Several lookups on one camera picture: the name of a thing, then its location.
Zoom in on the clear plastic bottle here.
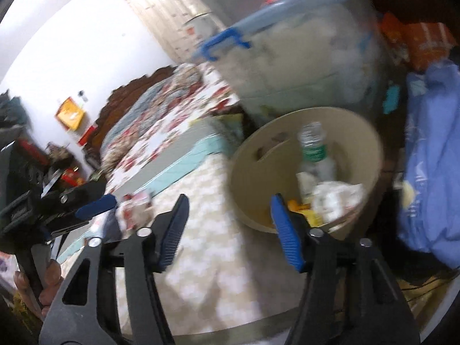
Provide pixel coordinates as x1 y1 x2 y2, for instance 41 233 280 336
296 122 336 196

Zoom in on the red white snack wrapper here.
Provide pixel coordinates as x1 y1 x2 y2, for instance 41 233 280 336
115 190 154 231

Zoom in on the yellow wall ornament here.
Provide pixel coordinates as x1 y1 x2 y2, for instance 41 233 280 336
55 97 85 132

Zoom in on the person's left hand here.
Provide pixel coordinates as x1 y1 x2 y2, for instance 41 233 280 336
13 258 64 320

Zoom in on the lower clear storage box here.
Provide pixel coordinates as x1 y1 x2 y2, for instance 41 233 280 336
192 0 387 125

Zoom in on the cluttered dark shelf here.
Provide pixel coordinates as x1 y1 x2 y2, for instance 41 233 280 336
1 90 86 190

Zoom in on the white paper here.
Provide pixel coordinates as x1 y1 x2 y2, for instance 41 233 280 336
311 181 366 223

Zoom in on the white star mug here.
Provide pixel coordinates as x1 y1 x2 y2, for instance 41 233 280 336
184 12 222 42

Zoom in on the dark wooden headboard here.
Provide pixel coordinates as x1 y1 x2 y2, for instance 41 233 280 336
83 66 175 154

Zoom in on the orange red bag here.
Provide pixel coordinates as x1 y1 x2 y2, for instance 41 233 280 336
380 13 457 72

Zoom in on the beige round trash bin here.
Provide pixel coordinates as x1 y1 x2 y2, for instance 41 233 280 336
229 108 384 240

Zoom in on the blue cloth pile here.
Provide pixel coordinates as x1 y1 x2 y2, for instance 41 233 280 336
398 60 459 269

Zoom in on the floral bed quilt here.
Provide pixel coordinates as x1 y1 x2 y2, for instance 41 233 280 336
100 62 239 193

